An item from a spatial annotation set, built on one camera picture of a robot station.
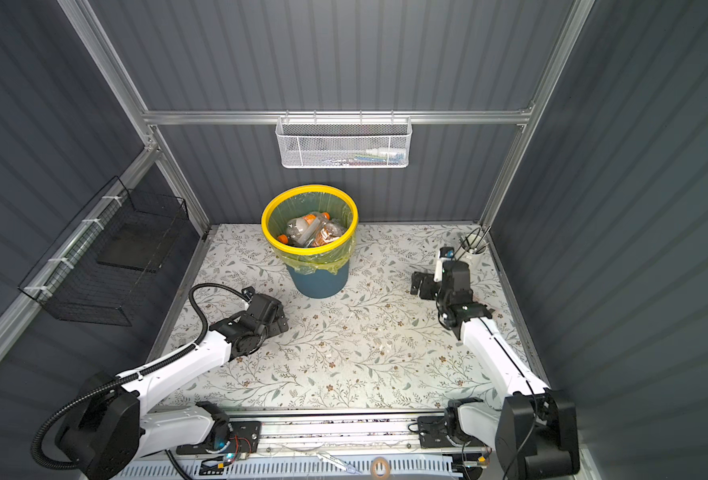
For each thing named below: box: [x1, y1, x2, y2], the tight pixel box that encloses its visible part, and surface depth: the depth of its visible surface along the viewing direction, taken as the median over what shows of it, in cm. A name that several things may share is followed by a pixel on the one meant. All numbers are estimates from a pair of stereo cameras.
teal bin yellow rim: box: [261, 184, 359, 299], surface depth 89 cm
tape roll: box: [371, 456, 391, 480], surface depth 71 cm
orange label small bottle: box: [286, 214, 320, 246], surface depth 88 cm
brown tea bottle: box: [298, 212, 344, 247], surface depth 87 cm
